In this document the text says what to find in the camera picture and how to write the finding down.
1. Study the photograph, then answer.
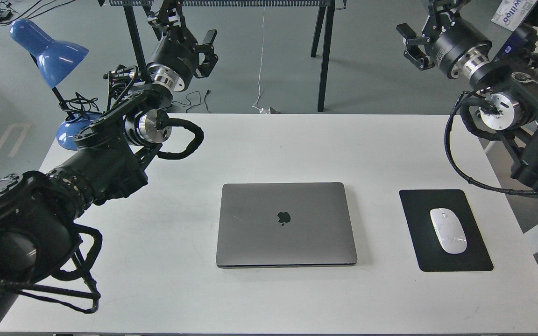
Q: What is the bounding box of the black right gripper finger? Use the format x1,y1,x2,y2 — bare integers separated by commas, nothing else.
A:
427,0,470,28
396,23,435,71

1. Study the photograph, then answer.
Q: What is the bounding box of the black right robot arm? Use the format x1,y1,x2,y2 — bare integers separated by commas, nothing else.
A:
396,0,538,198

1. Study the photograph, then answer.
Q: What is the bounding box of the black cable on floor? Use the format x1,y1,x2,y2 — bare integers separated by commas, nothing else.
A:
169,89,212,114

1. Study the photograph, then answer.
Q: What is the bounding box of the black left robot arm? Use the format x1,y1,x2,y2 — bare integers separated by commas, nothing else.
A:
0,0,218,323

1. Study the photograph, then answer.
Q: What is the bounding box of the black mouse pad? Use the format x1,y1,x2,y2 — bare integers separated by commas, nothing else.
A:
399,189,494,272

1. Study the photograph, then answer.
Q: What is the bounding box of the white cardboard box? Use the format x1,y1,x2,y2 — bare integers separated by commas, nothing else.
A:
491,0,538,32

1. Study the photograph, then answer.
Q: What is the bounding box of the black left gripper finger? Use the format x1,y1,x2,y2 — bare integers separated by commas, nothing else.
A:
147,0,186,35
194,29,219,78

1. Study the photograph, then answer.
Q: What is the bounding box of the blue desk lamp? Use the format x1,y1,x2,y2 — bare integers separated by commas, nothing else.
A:
9,19,102,151

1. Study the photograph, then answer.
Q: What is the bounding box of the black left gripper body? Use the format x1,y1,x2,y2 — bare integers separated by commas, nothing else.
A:
147,28,203,92

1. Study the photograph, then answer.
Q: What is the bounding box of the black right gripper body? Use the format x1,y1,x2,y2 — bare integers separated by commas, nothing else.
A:
422,14,492,79

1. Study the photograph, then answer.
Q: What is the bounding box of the grey laptop computer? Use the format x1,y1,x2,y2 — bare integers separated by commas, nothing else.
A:
216,182,357,268

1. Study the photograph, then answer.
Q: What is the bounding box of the white computer mouse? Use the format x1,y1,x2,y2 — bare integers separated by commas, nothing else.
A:
430,208,467,254

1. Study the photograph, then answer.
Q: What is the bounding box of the white hanging cable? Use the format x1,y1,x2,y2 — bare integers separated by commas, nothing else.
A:
252,7,272,114

